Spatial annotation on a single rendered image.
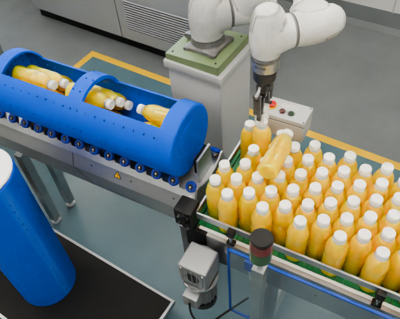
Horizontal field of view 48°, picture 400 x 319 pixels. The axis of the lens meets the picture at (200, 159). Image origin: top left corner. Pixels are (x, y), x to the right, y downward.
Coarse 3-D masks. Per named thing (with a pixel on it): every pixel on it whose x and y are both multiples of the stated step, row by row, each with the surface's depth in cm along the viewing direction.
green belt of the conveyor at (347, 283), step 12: (240, 156) 185; (216, 228) 164; (240, 228) 163; (240, 240) 160; (276, 252) 156; (300, 264) 152; (324, 276) 149; (336, 276) 149; (360, 288) 146; (384, 300) 142; (396, 300) 142
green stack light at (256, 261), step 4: (272, 252) 122; (252, 256) 123; (256, 256) 121; (268, 256) 121; (252, 260) 124; (256, 260) 122; (260, 260) 122; (264, 260) 122; (268, 260) 123; (256, 264) 124; (260, 264) 123; (264, 264) 123
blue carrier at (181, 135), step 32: (0, 64) 183; (32, 64) 202; (64, 64) 194; (0, 96) 184; (32, 96) 176; (64, 96) 170; (128, 96) 188; (160, 96) 178; (64, 128) 176; (96, 128) 166; (128, 128) 160; (160, 128) 155; (192, 128) 164; (160, 160) 159; (192, 160) 174
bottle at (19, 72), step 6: (18, 66) 187; (24, 66) 188; (12, 72) 186; (18, 72) 185; (24, 72) 185; (30, 72) 184; (36, 72) 184; (18, 78) 186; (24, 78) 184; (30, 78) 183; (36, 78) 182; (42, 78) 182; (48, 78) 183; (36, 84) 183; (42, 84) 182
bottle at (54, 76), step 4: (32, 68) 192; (36, 68) 192; (40, 68) 192; (44, 68) 192; (44, 72) 190; (48, 72) 190; (52, 72) 190; (56, 72) 191; (52, 76) 188; (56, 76) 189; (60, 76) 190; (56, 80) 188; (60, 80) 188
